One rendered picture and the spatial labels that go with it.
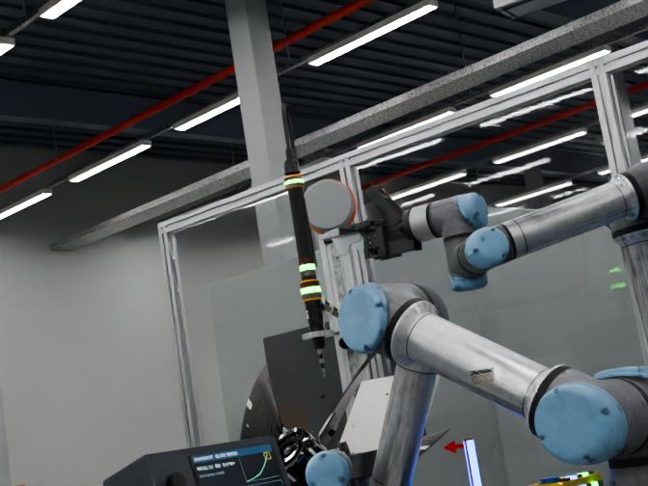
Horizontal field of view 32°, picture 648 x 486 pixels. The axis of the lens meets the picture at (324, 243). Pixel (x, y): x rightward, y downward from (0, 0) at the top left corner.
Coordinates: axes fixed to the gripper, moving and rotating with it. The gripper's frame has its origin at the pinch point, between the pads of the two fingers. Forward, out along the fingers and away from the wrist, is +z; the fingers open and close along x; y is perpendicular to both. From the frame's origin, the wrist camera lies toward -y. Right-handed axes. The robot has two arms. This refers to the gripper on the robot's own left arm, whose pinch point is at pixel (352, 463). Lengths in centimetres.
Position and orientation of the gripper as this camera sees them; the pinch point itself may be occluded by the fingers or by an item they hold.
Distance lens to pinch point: 233.5
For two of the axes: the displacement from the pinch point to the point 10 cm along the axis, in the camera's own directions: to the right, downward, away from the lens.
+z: 1.0, 1.6, 9.8
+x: 2.6, 9.5, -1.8
